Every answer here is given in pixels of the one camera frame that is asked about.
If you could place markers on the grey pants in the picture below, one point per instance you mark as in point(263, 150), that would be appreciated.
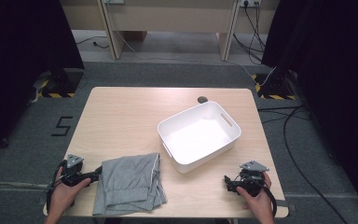
point(127, 183)

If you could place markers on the white wall socket with plugs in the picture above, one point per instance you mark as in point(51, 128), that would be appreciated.
point(250, 2)

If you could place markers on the black curtain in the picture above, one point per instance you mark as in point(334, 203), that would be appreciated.
point(332, 77)
point(18, 62)

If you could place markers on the white plastic bin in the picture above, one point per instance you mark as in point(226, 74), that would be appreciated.
point(199, 140)

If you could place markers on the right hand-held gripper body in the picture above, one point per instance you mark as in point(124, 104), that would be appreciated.
point(251, 174)

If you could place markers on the black stand base striped tape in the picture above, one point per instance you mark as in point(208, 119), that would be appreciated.
point(62, 84)
point(275, 87)

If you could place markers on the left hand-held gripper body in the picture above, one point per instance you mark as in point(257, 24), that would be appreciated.
point(73, 161)

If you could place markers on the person's left hand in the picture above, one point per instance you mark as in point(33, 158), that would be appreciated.
point(62, 193)

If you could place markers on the person's right hand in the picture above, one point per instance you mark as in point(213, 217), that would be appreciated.
point(259, 203)

